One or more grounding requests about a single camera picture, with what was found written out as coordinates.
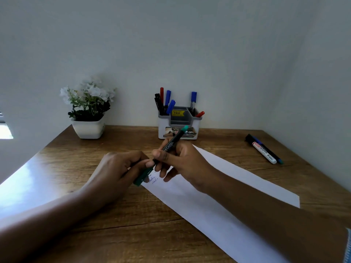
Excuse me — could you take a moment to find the person's left hand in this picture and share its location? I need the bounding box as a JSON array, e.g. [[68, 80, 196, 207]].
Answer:
[[82, 151, 156, 208]]

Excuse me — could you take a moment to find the person's right hand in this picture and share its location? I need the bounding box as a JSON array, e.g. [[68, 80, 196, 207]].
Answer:
[[152, 139, 220, 194]]

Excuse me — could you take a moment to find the black marker with green end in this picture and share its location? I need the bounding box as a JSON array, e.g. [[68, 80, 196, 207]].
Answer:
[[152, 125, 190, 165]]

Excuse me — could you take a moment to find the green marker cap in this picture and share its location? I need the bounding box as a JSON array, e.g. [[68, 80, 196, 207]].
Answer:
[[133, 167, 154, 187]]

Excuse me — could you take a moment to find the person's left forearm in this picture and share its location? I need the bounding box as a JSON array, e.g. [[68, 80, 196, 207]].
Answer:
[[0, 187, 109, 263]]

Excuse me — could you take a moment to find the person's right forearm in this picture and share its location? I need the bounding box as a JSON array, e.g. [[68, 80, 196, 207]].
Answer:
[[203, 169, 351, 263]]

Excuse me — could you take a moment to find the white and grey pen holder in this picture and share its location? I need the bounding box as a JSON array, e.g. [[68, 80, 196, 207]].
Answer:
[[158, 106, 203, 140]]

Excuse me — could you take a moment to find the white square flower pot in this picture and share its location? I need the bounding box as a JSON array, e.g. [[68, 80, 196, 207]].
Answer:
[[71, 115, 106, 140]]

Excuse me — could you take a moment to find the white paper sheet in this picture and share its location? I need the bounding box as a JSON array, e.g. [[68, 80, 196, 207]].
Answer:
[[141, 145, 300, 263]]

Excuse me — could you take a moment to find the white artificial flower plant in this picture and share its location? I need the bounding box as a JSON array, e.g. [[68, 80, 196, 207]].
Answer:
[[59, 76, 116, 122]]

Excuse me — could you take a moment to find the black marker with teal cap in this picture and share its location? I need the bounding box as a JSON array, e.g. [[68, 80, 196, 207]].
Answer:
[[245, 134, 284, 165]]

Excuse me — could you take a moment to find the white marker with red label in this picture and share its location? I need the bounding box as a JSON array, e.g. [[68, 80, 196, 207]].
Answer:
[[251, 141, 278, 165]]

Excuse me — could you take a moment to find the light blue sleeve cuff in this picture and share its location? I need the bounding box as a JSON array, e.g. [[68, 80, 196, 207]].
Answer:
[[343, 228, 351, 263]]

